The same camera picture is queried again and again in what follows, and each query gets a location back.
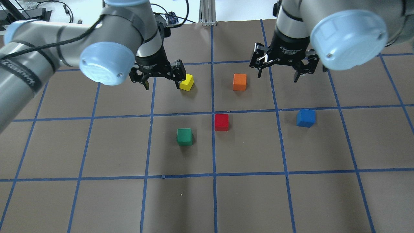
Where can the green wooden block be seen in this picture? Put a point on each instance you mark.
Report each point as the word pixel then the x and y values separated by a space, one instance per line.
pixel 184 137

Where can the aluminium frame post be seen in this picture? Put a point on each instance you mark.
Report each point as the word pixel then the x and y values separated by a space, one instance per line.
pixel 207 13

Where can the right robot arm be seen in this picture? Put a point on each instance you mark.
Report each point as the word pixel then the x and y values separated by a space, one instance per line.
pixel 340 34

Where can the yellow wooden block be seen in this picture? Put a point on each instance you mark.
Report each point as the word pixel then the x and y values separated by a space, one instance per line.
pixel 187 83

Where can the red wooden block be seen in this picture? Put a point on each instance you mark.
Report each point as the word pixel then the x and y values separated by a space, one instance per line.
pixel 221 122

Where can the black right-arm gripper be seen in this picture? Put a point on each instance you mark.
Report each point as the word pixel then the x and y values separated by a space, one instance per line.
pixel 288 44

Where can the black monitor stand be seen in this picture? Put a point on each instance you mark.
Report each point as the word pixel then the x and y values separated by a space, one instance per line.
pixel 12 12

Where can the blue wooden block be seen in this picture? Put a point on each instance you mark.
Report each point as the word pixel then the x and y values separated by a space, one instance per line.
pixel 306 118

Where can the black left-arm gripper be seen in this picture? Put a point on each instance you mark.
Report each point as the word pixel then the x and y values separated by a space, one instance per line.
pixel 151 62

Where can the orange wooden block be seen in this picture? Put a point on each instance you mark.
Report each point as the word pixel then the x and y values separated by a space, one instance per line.
pixel 239 82

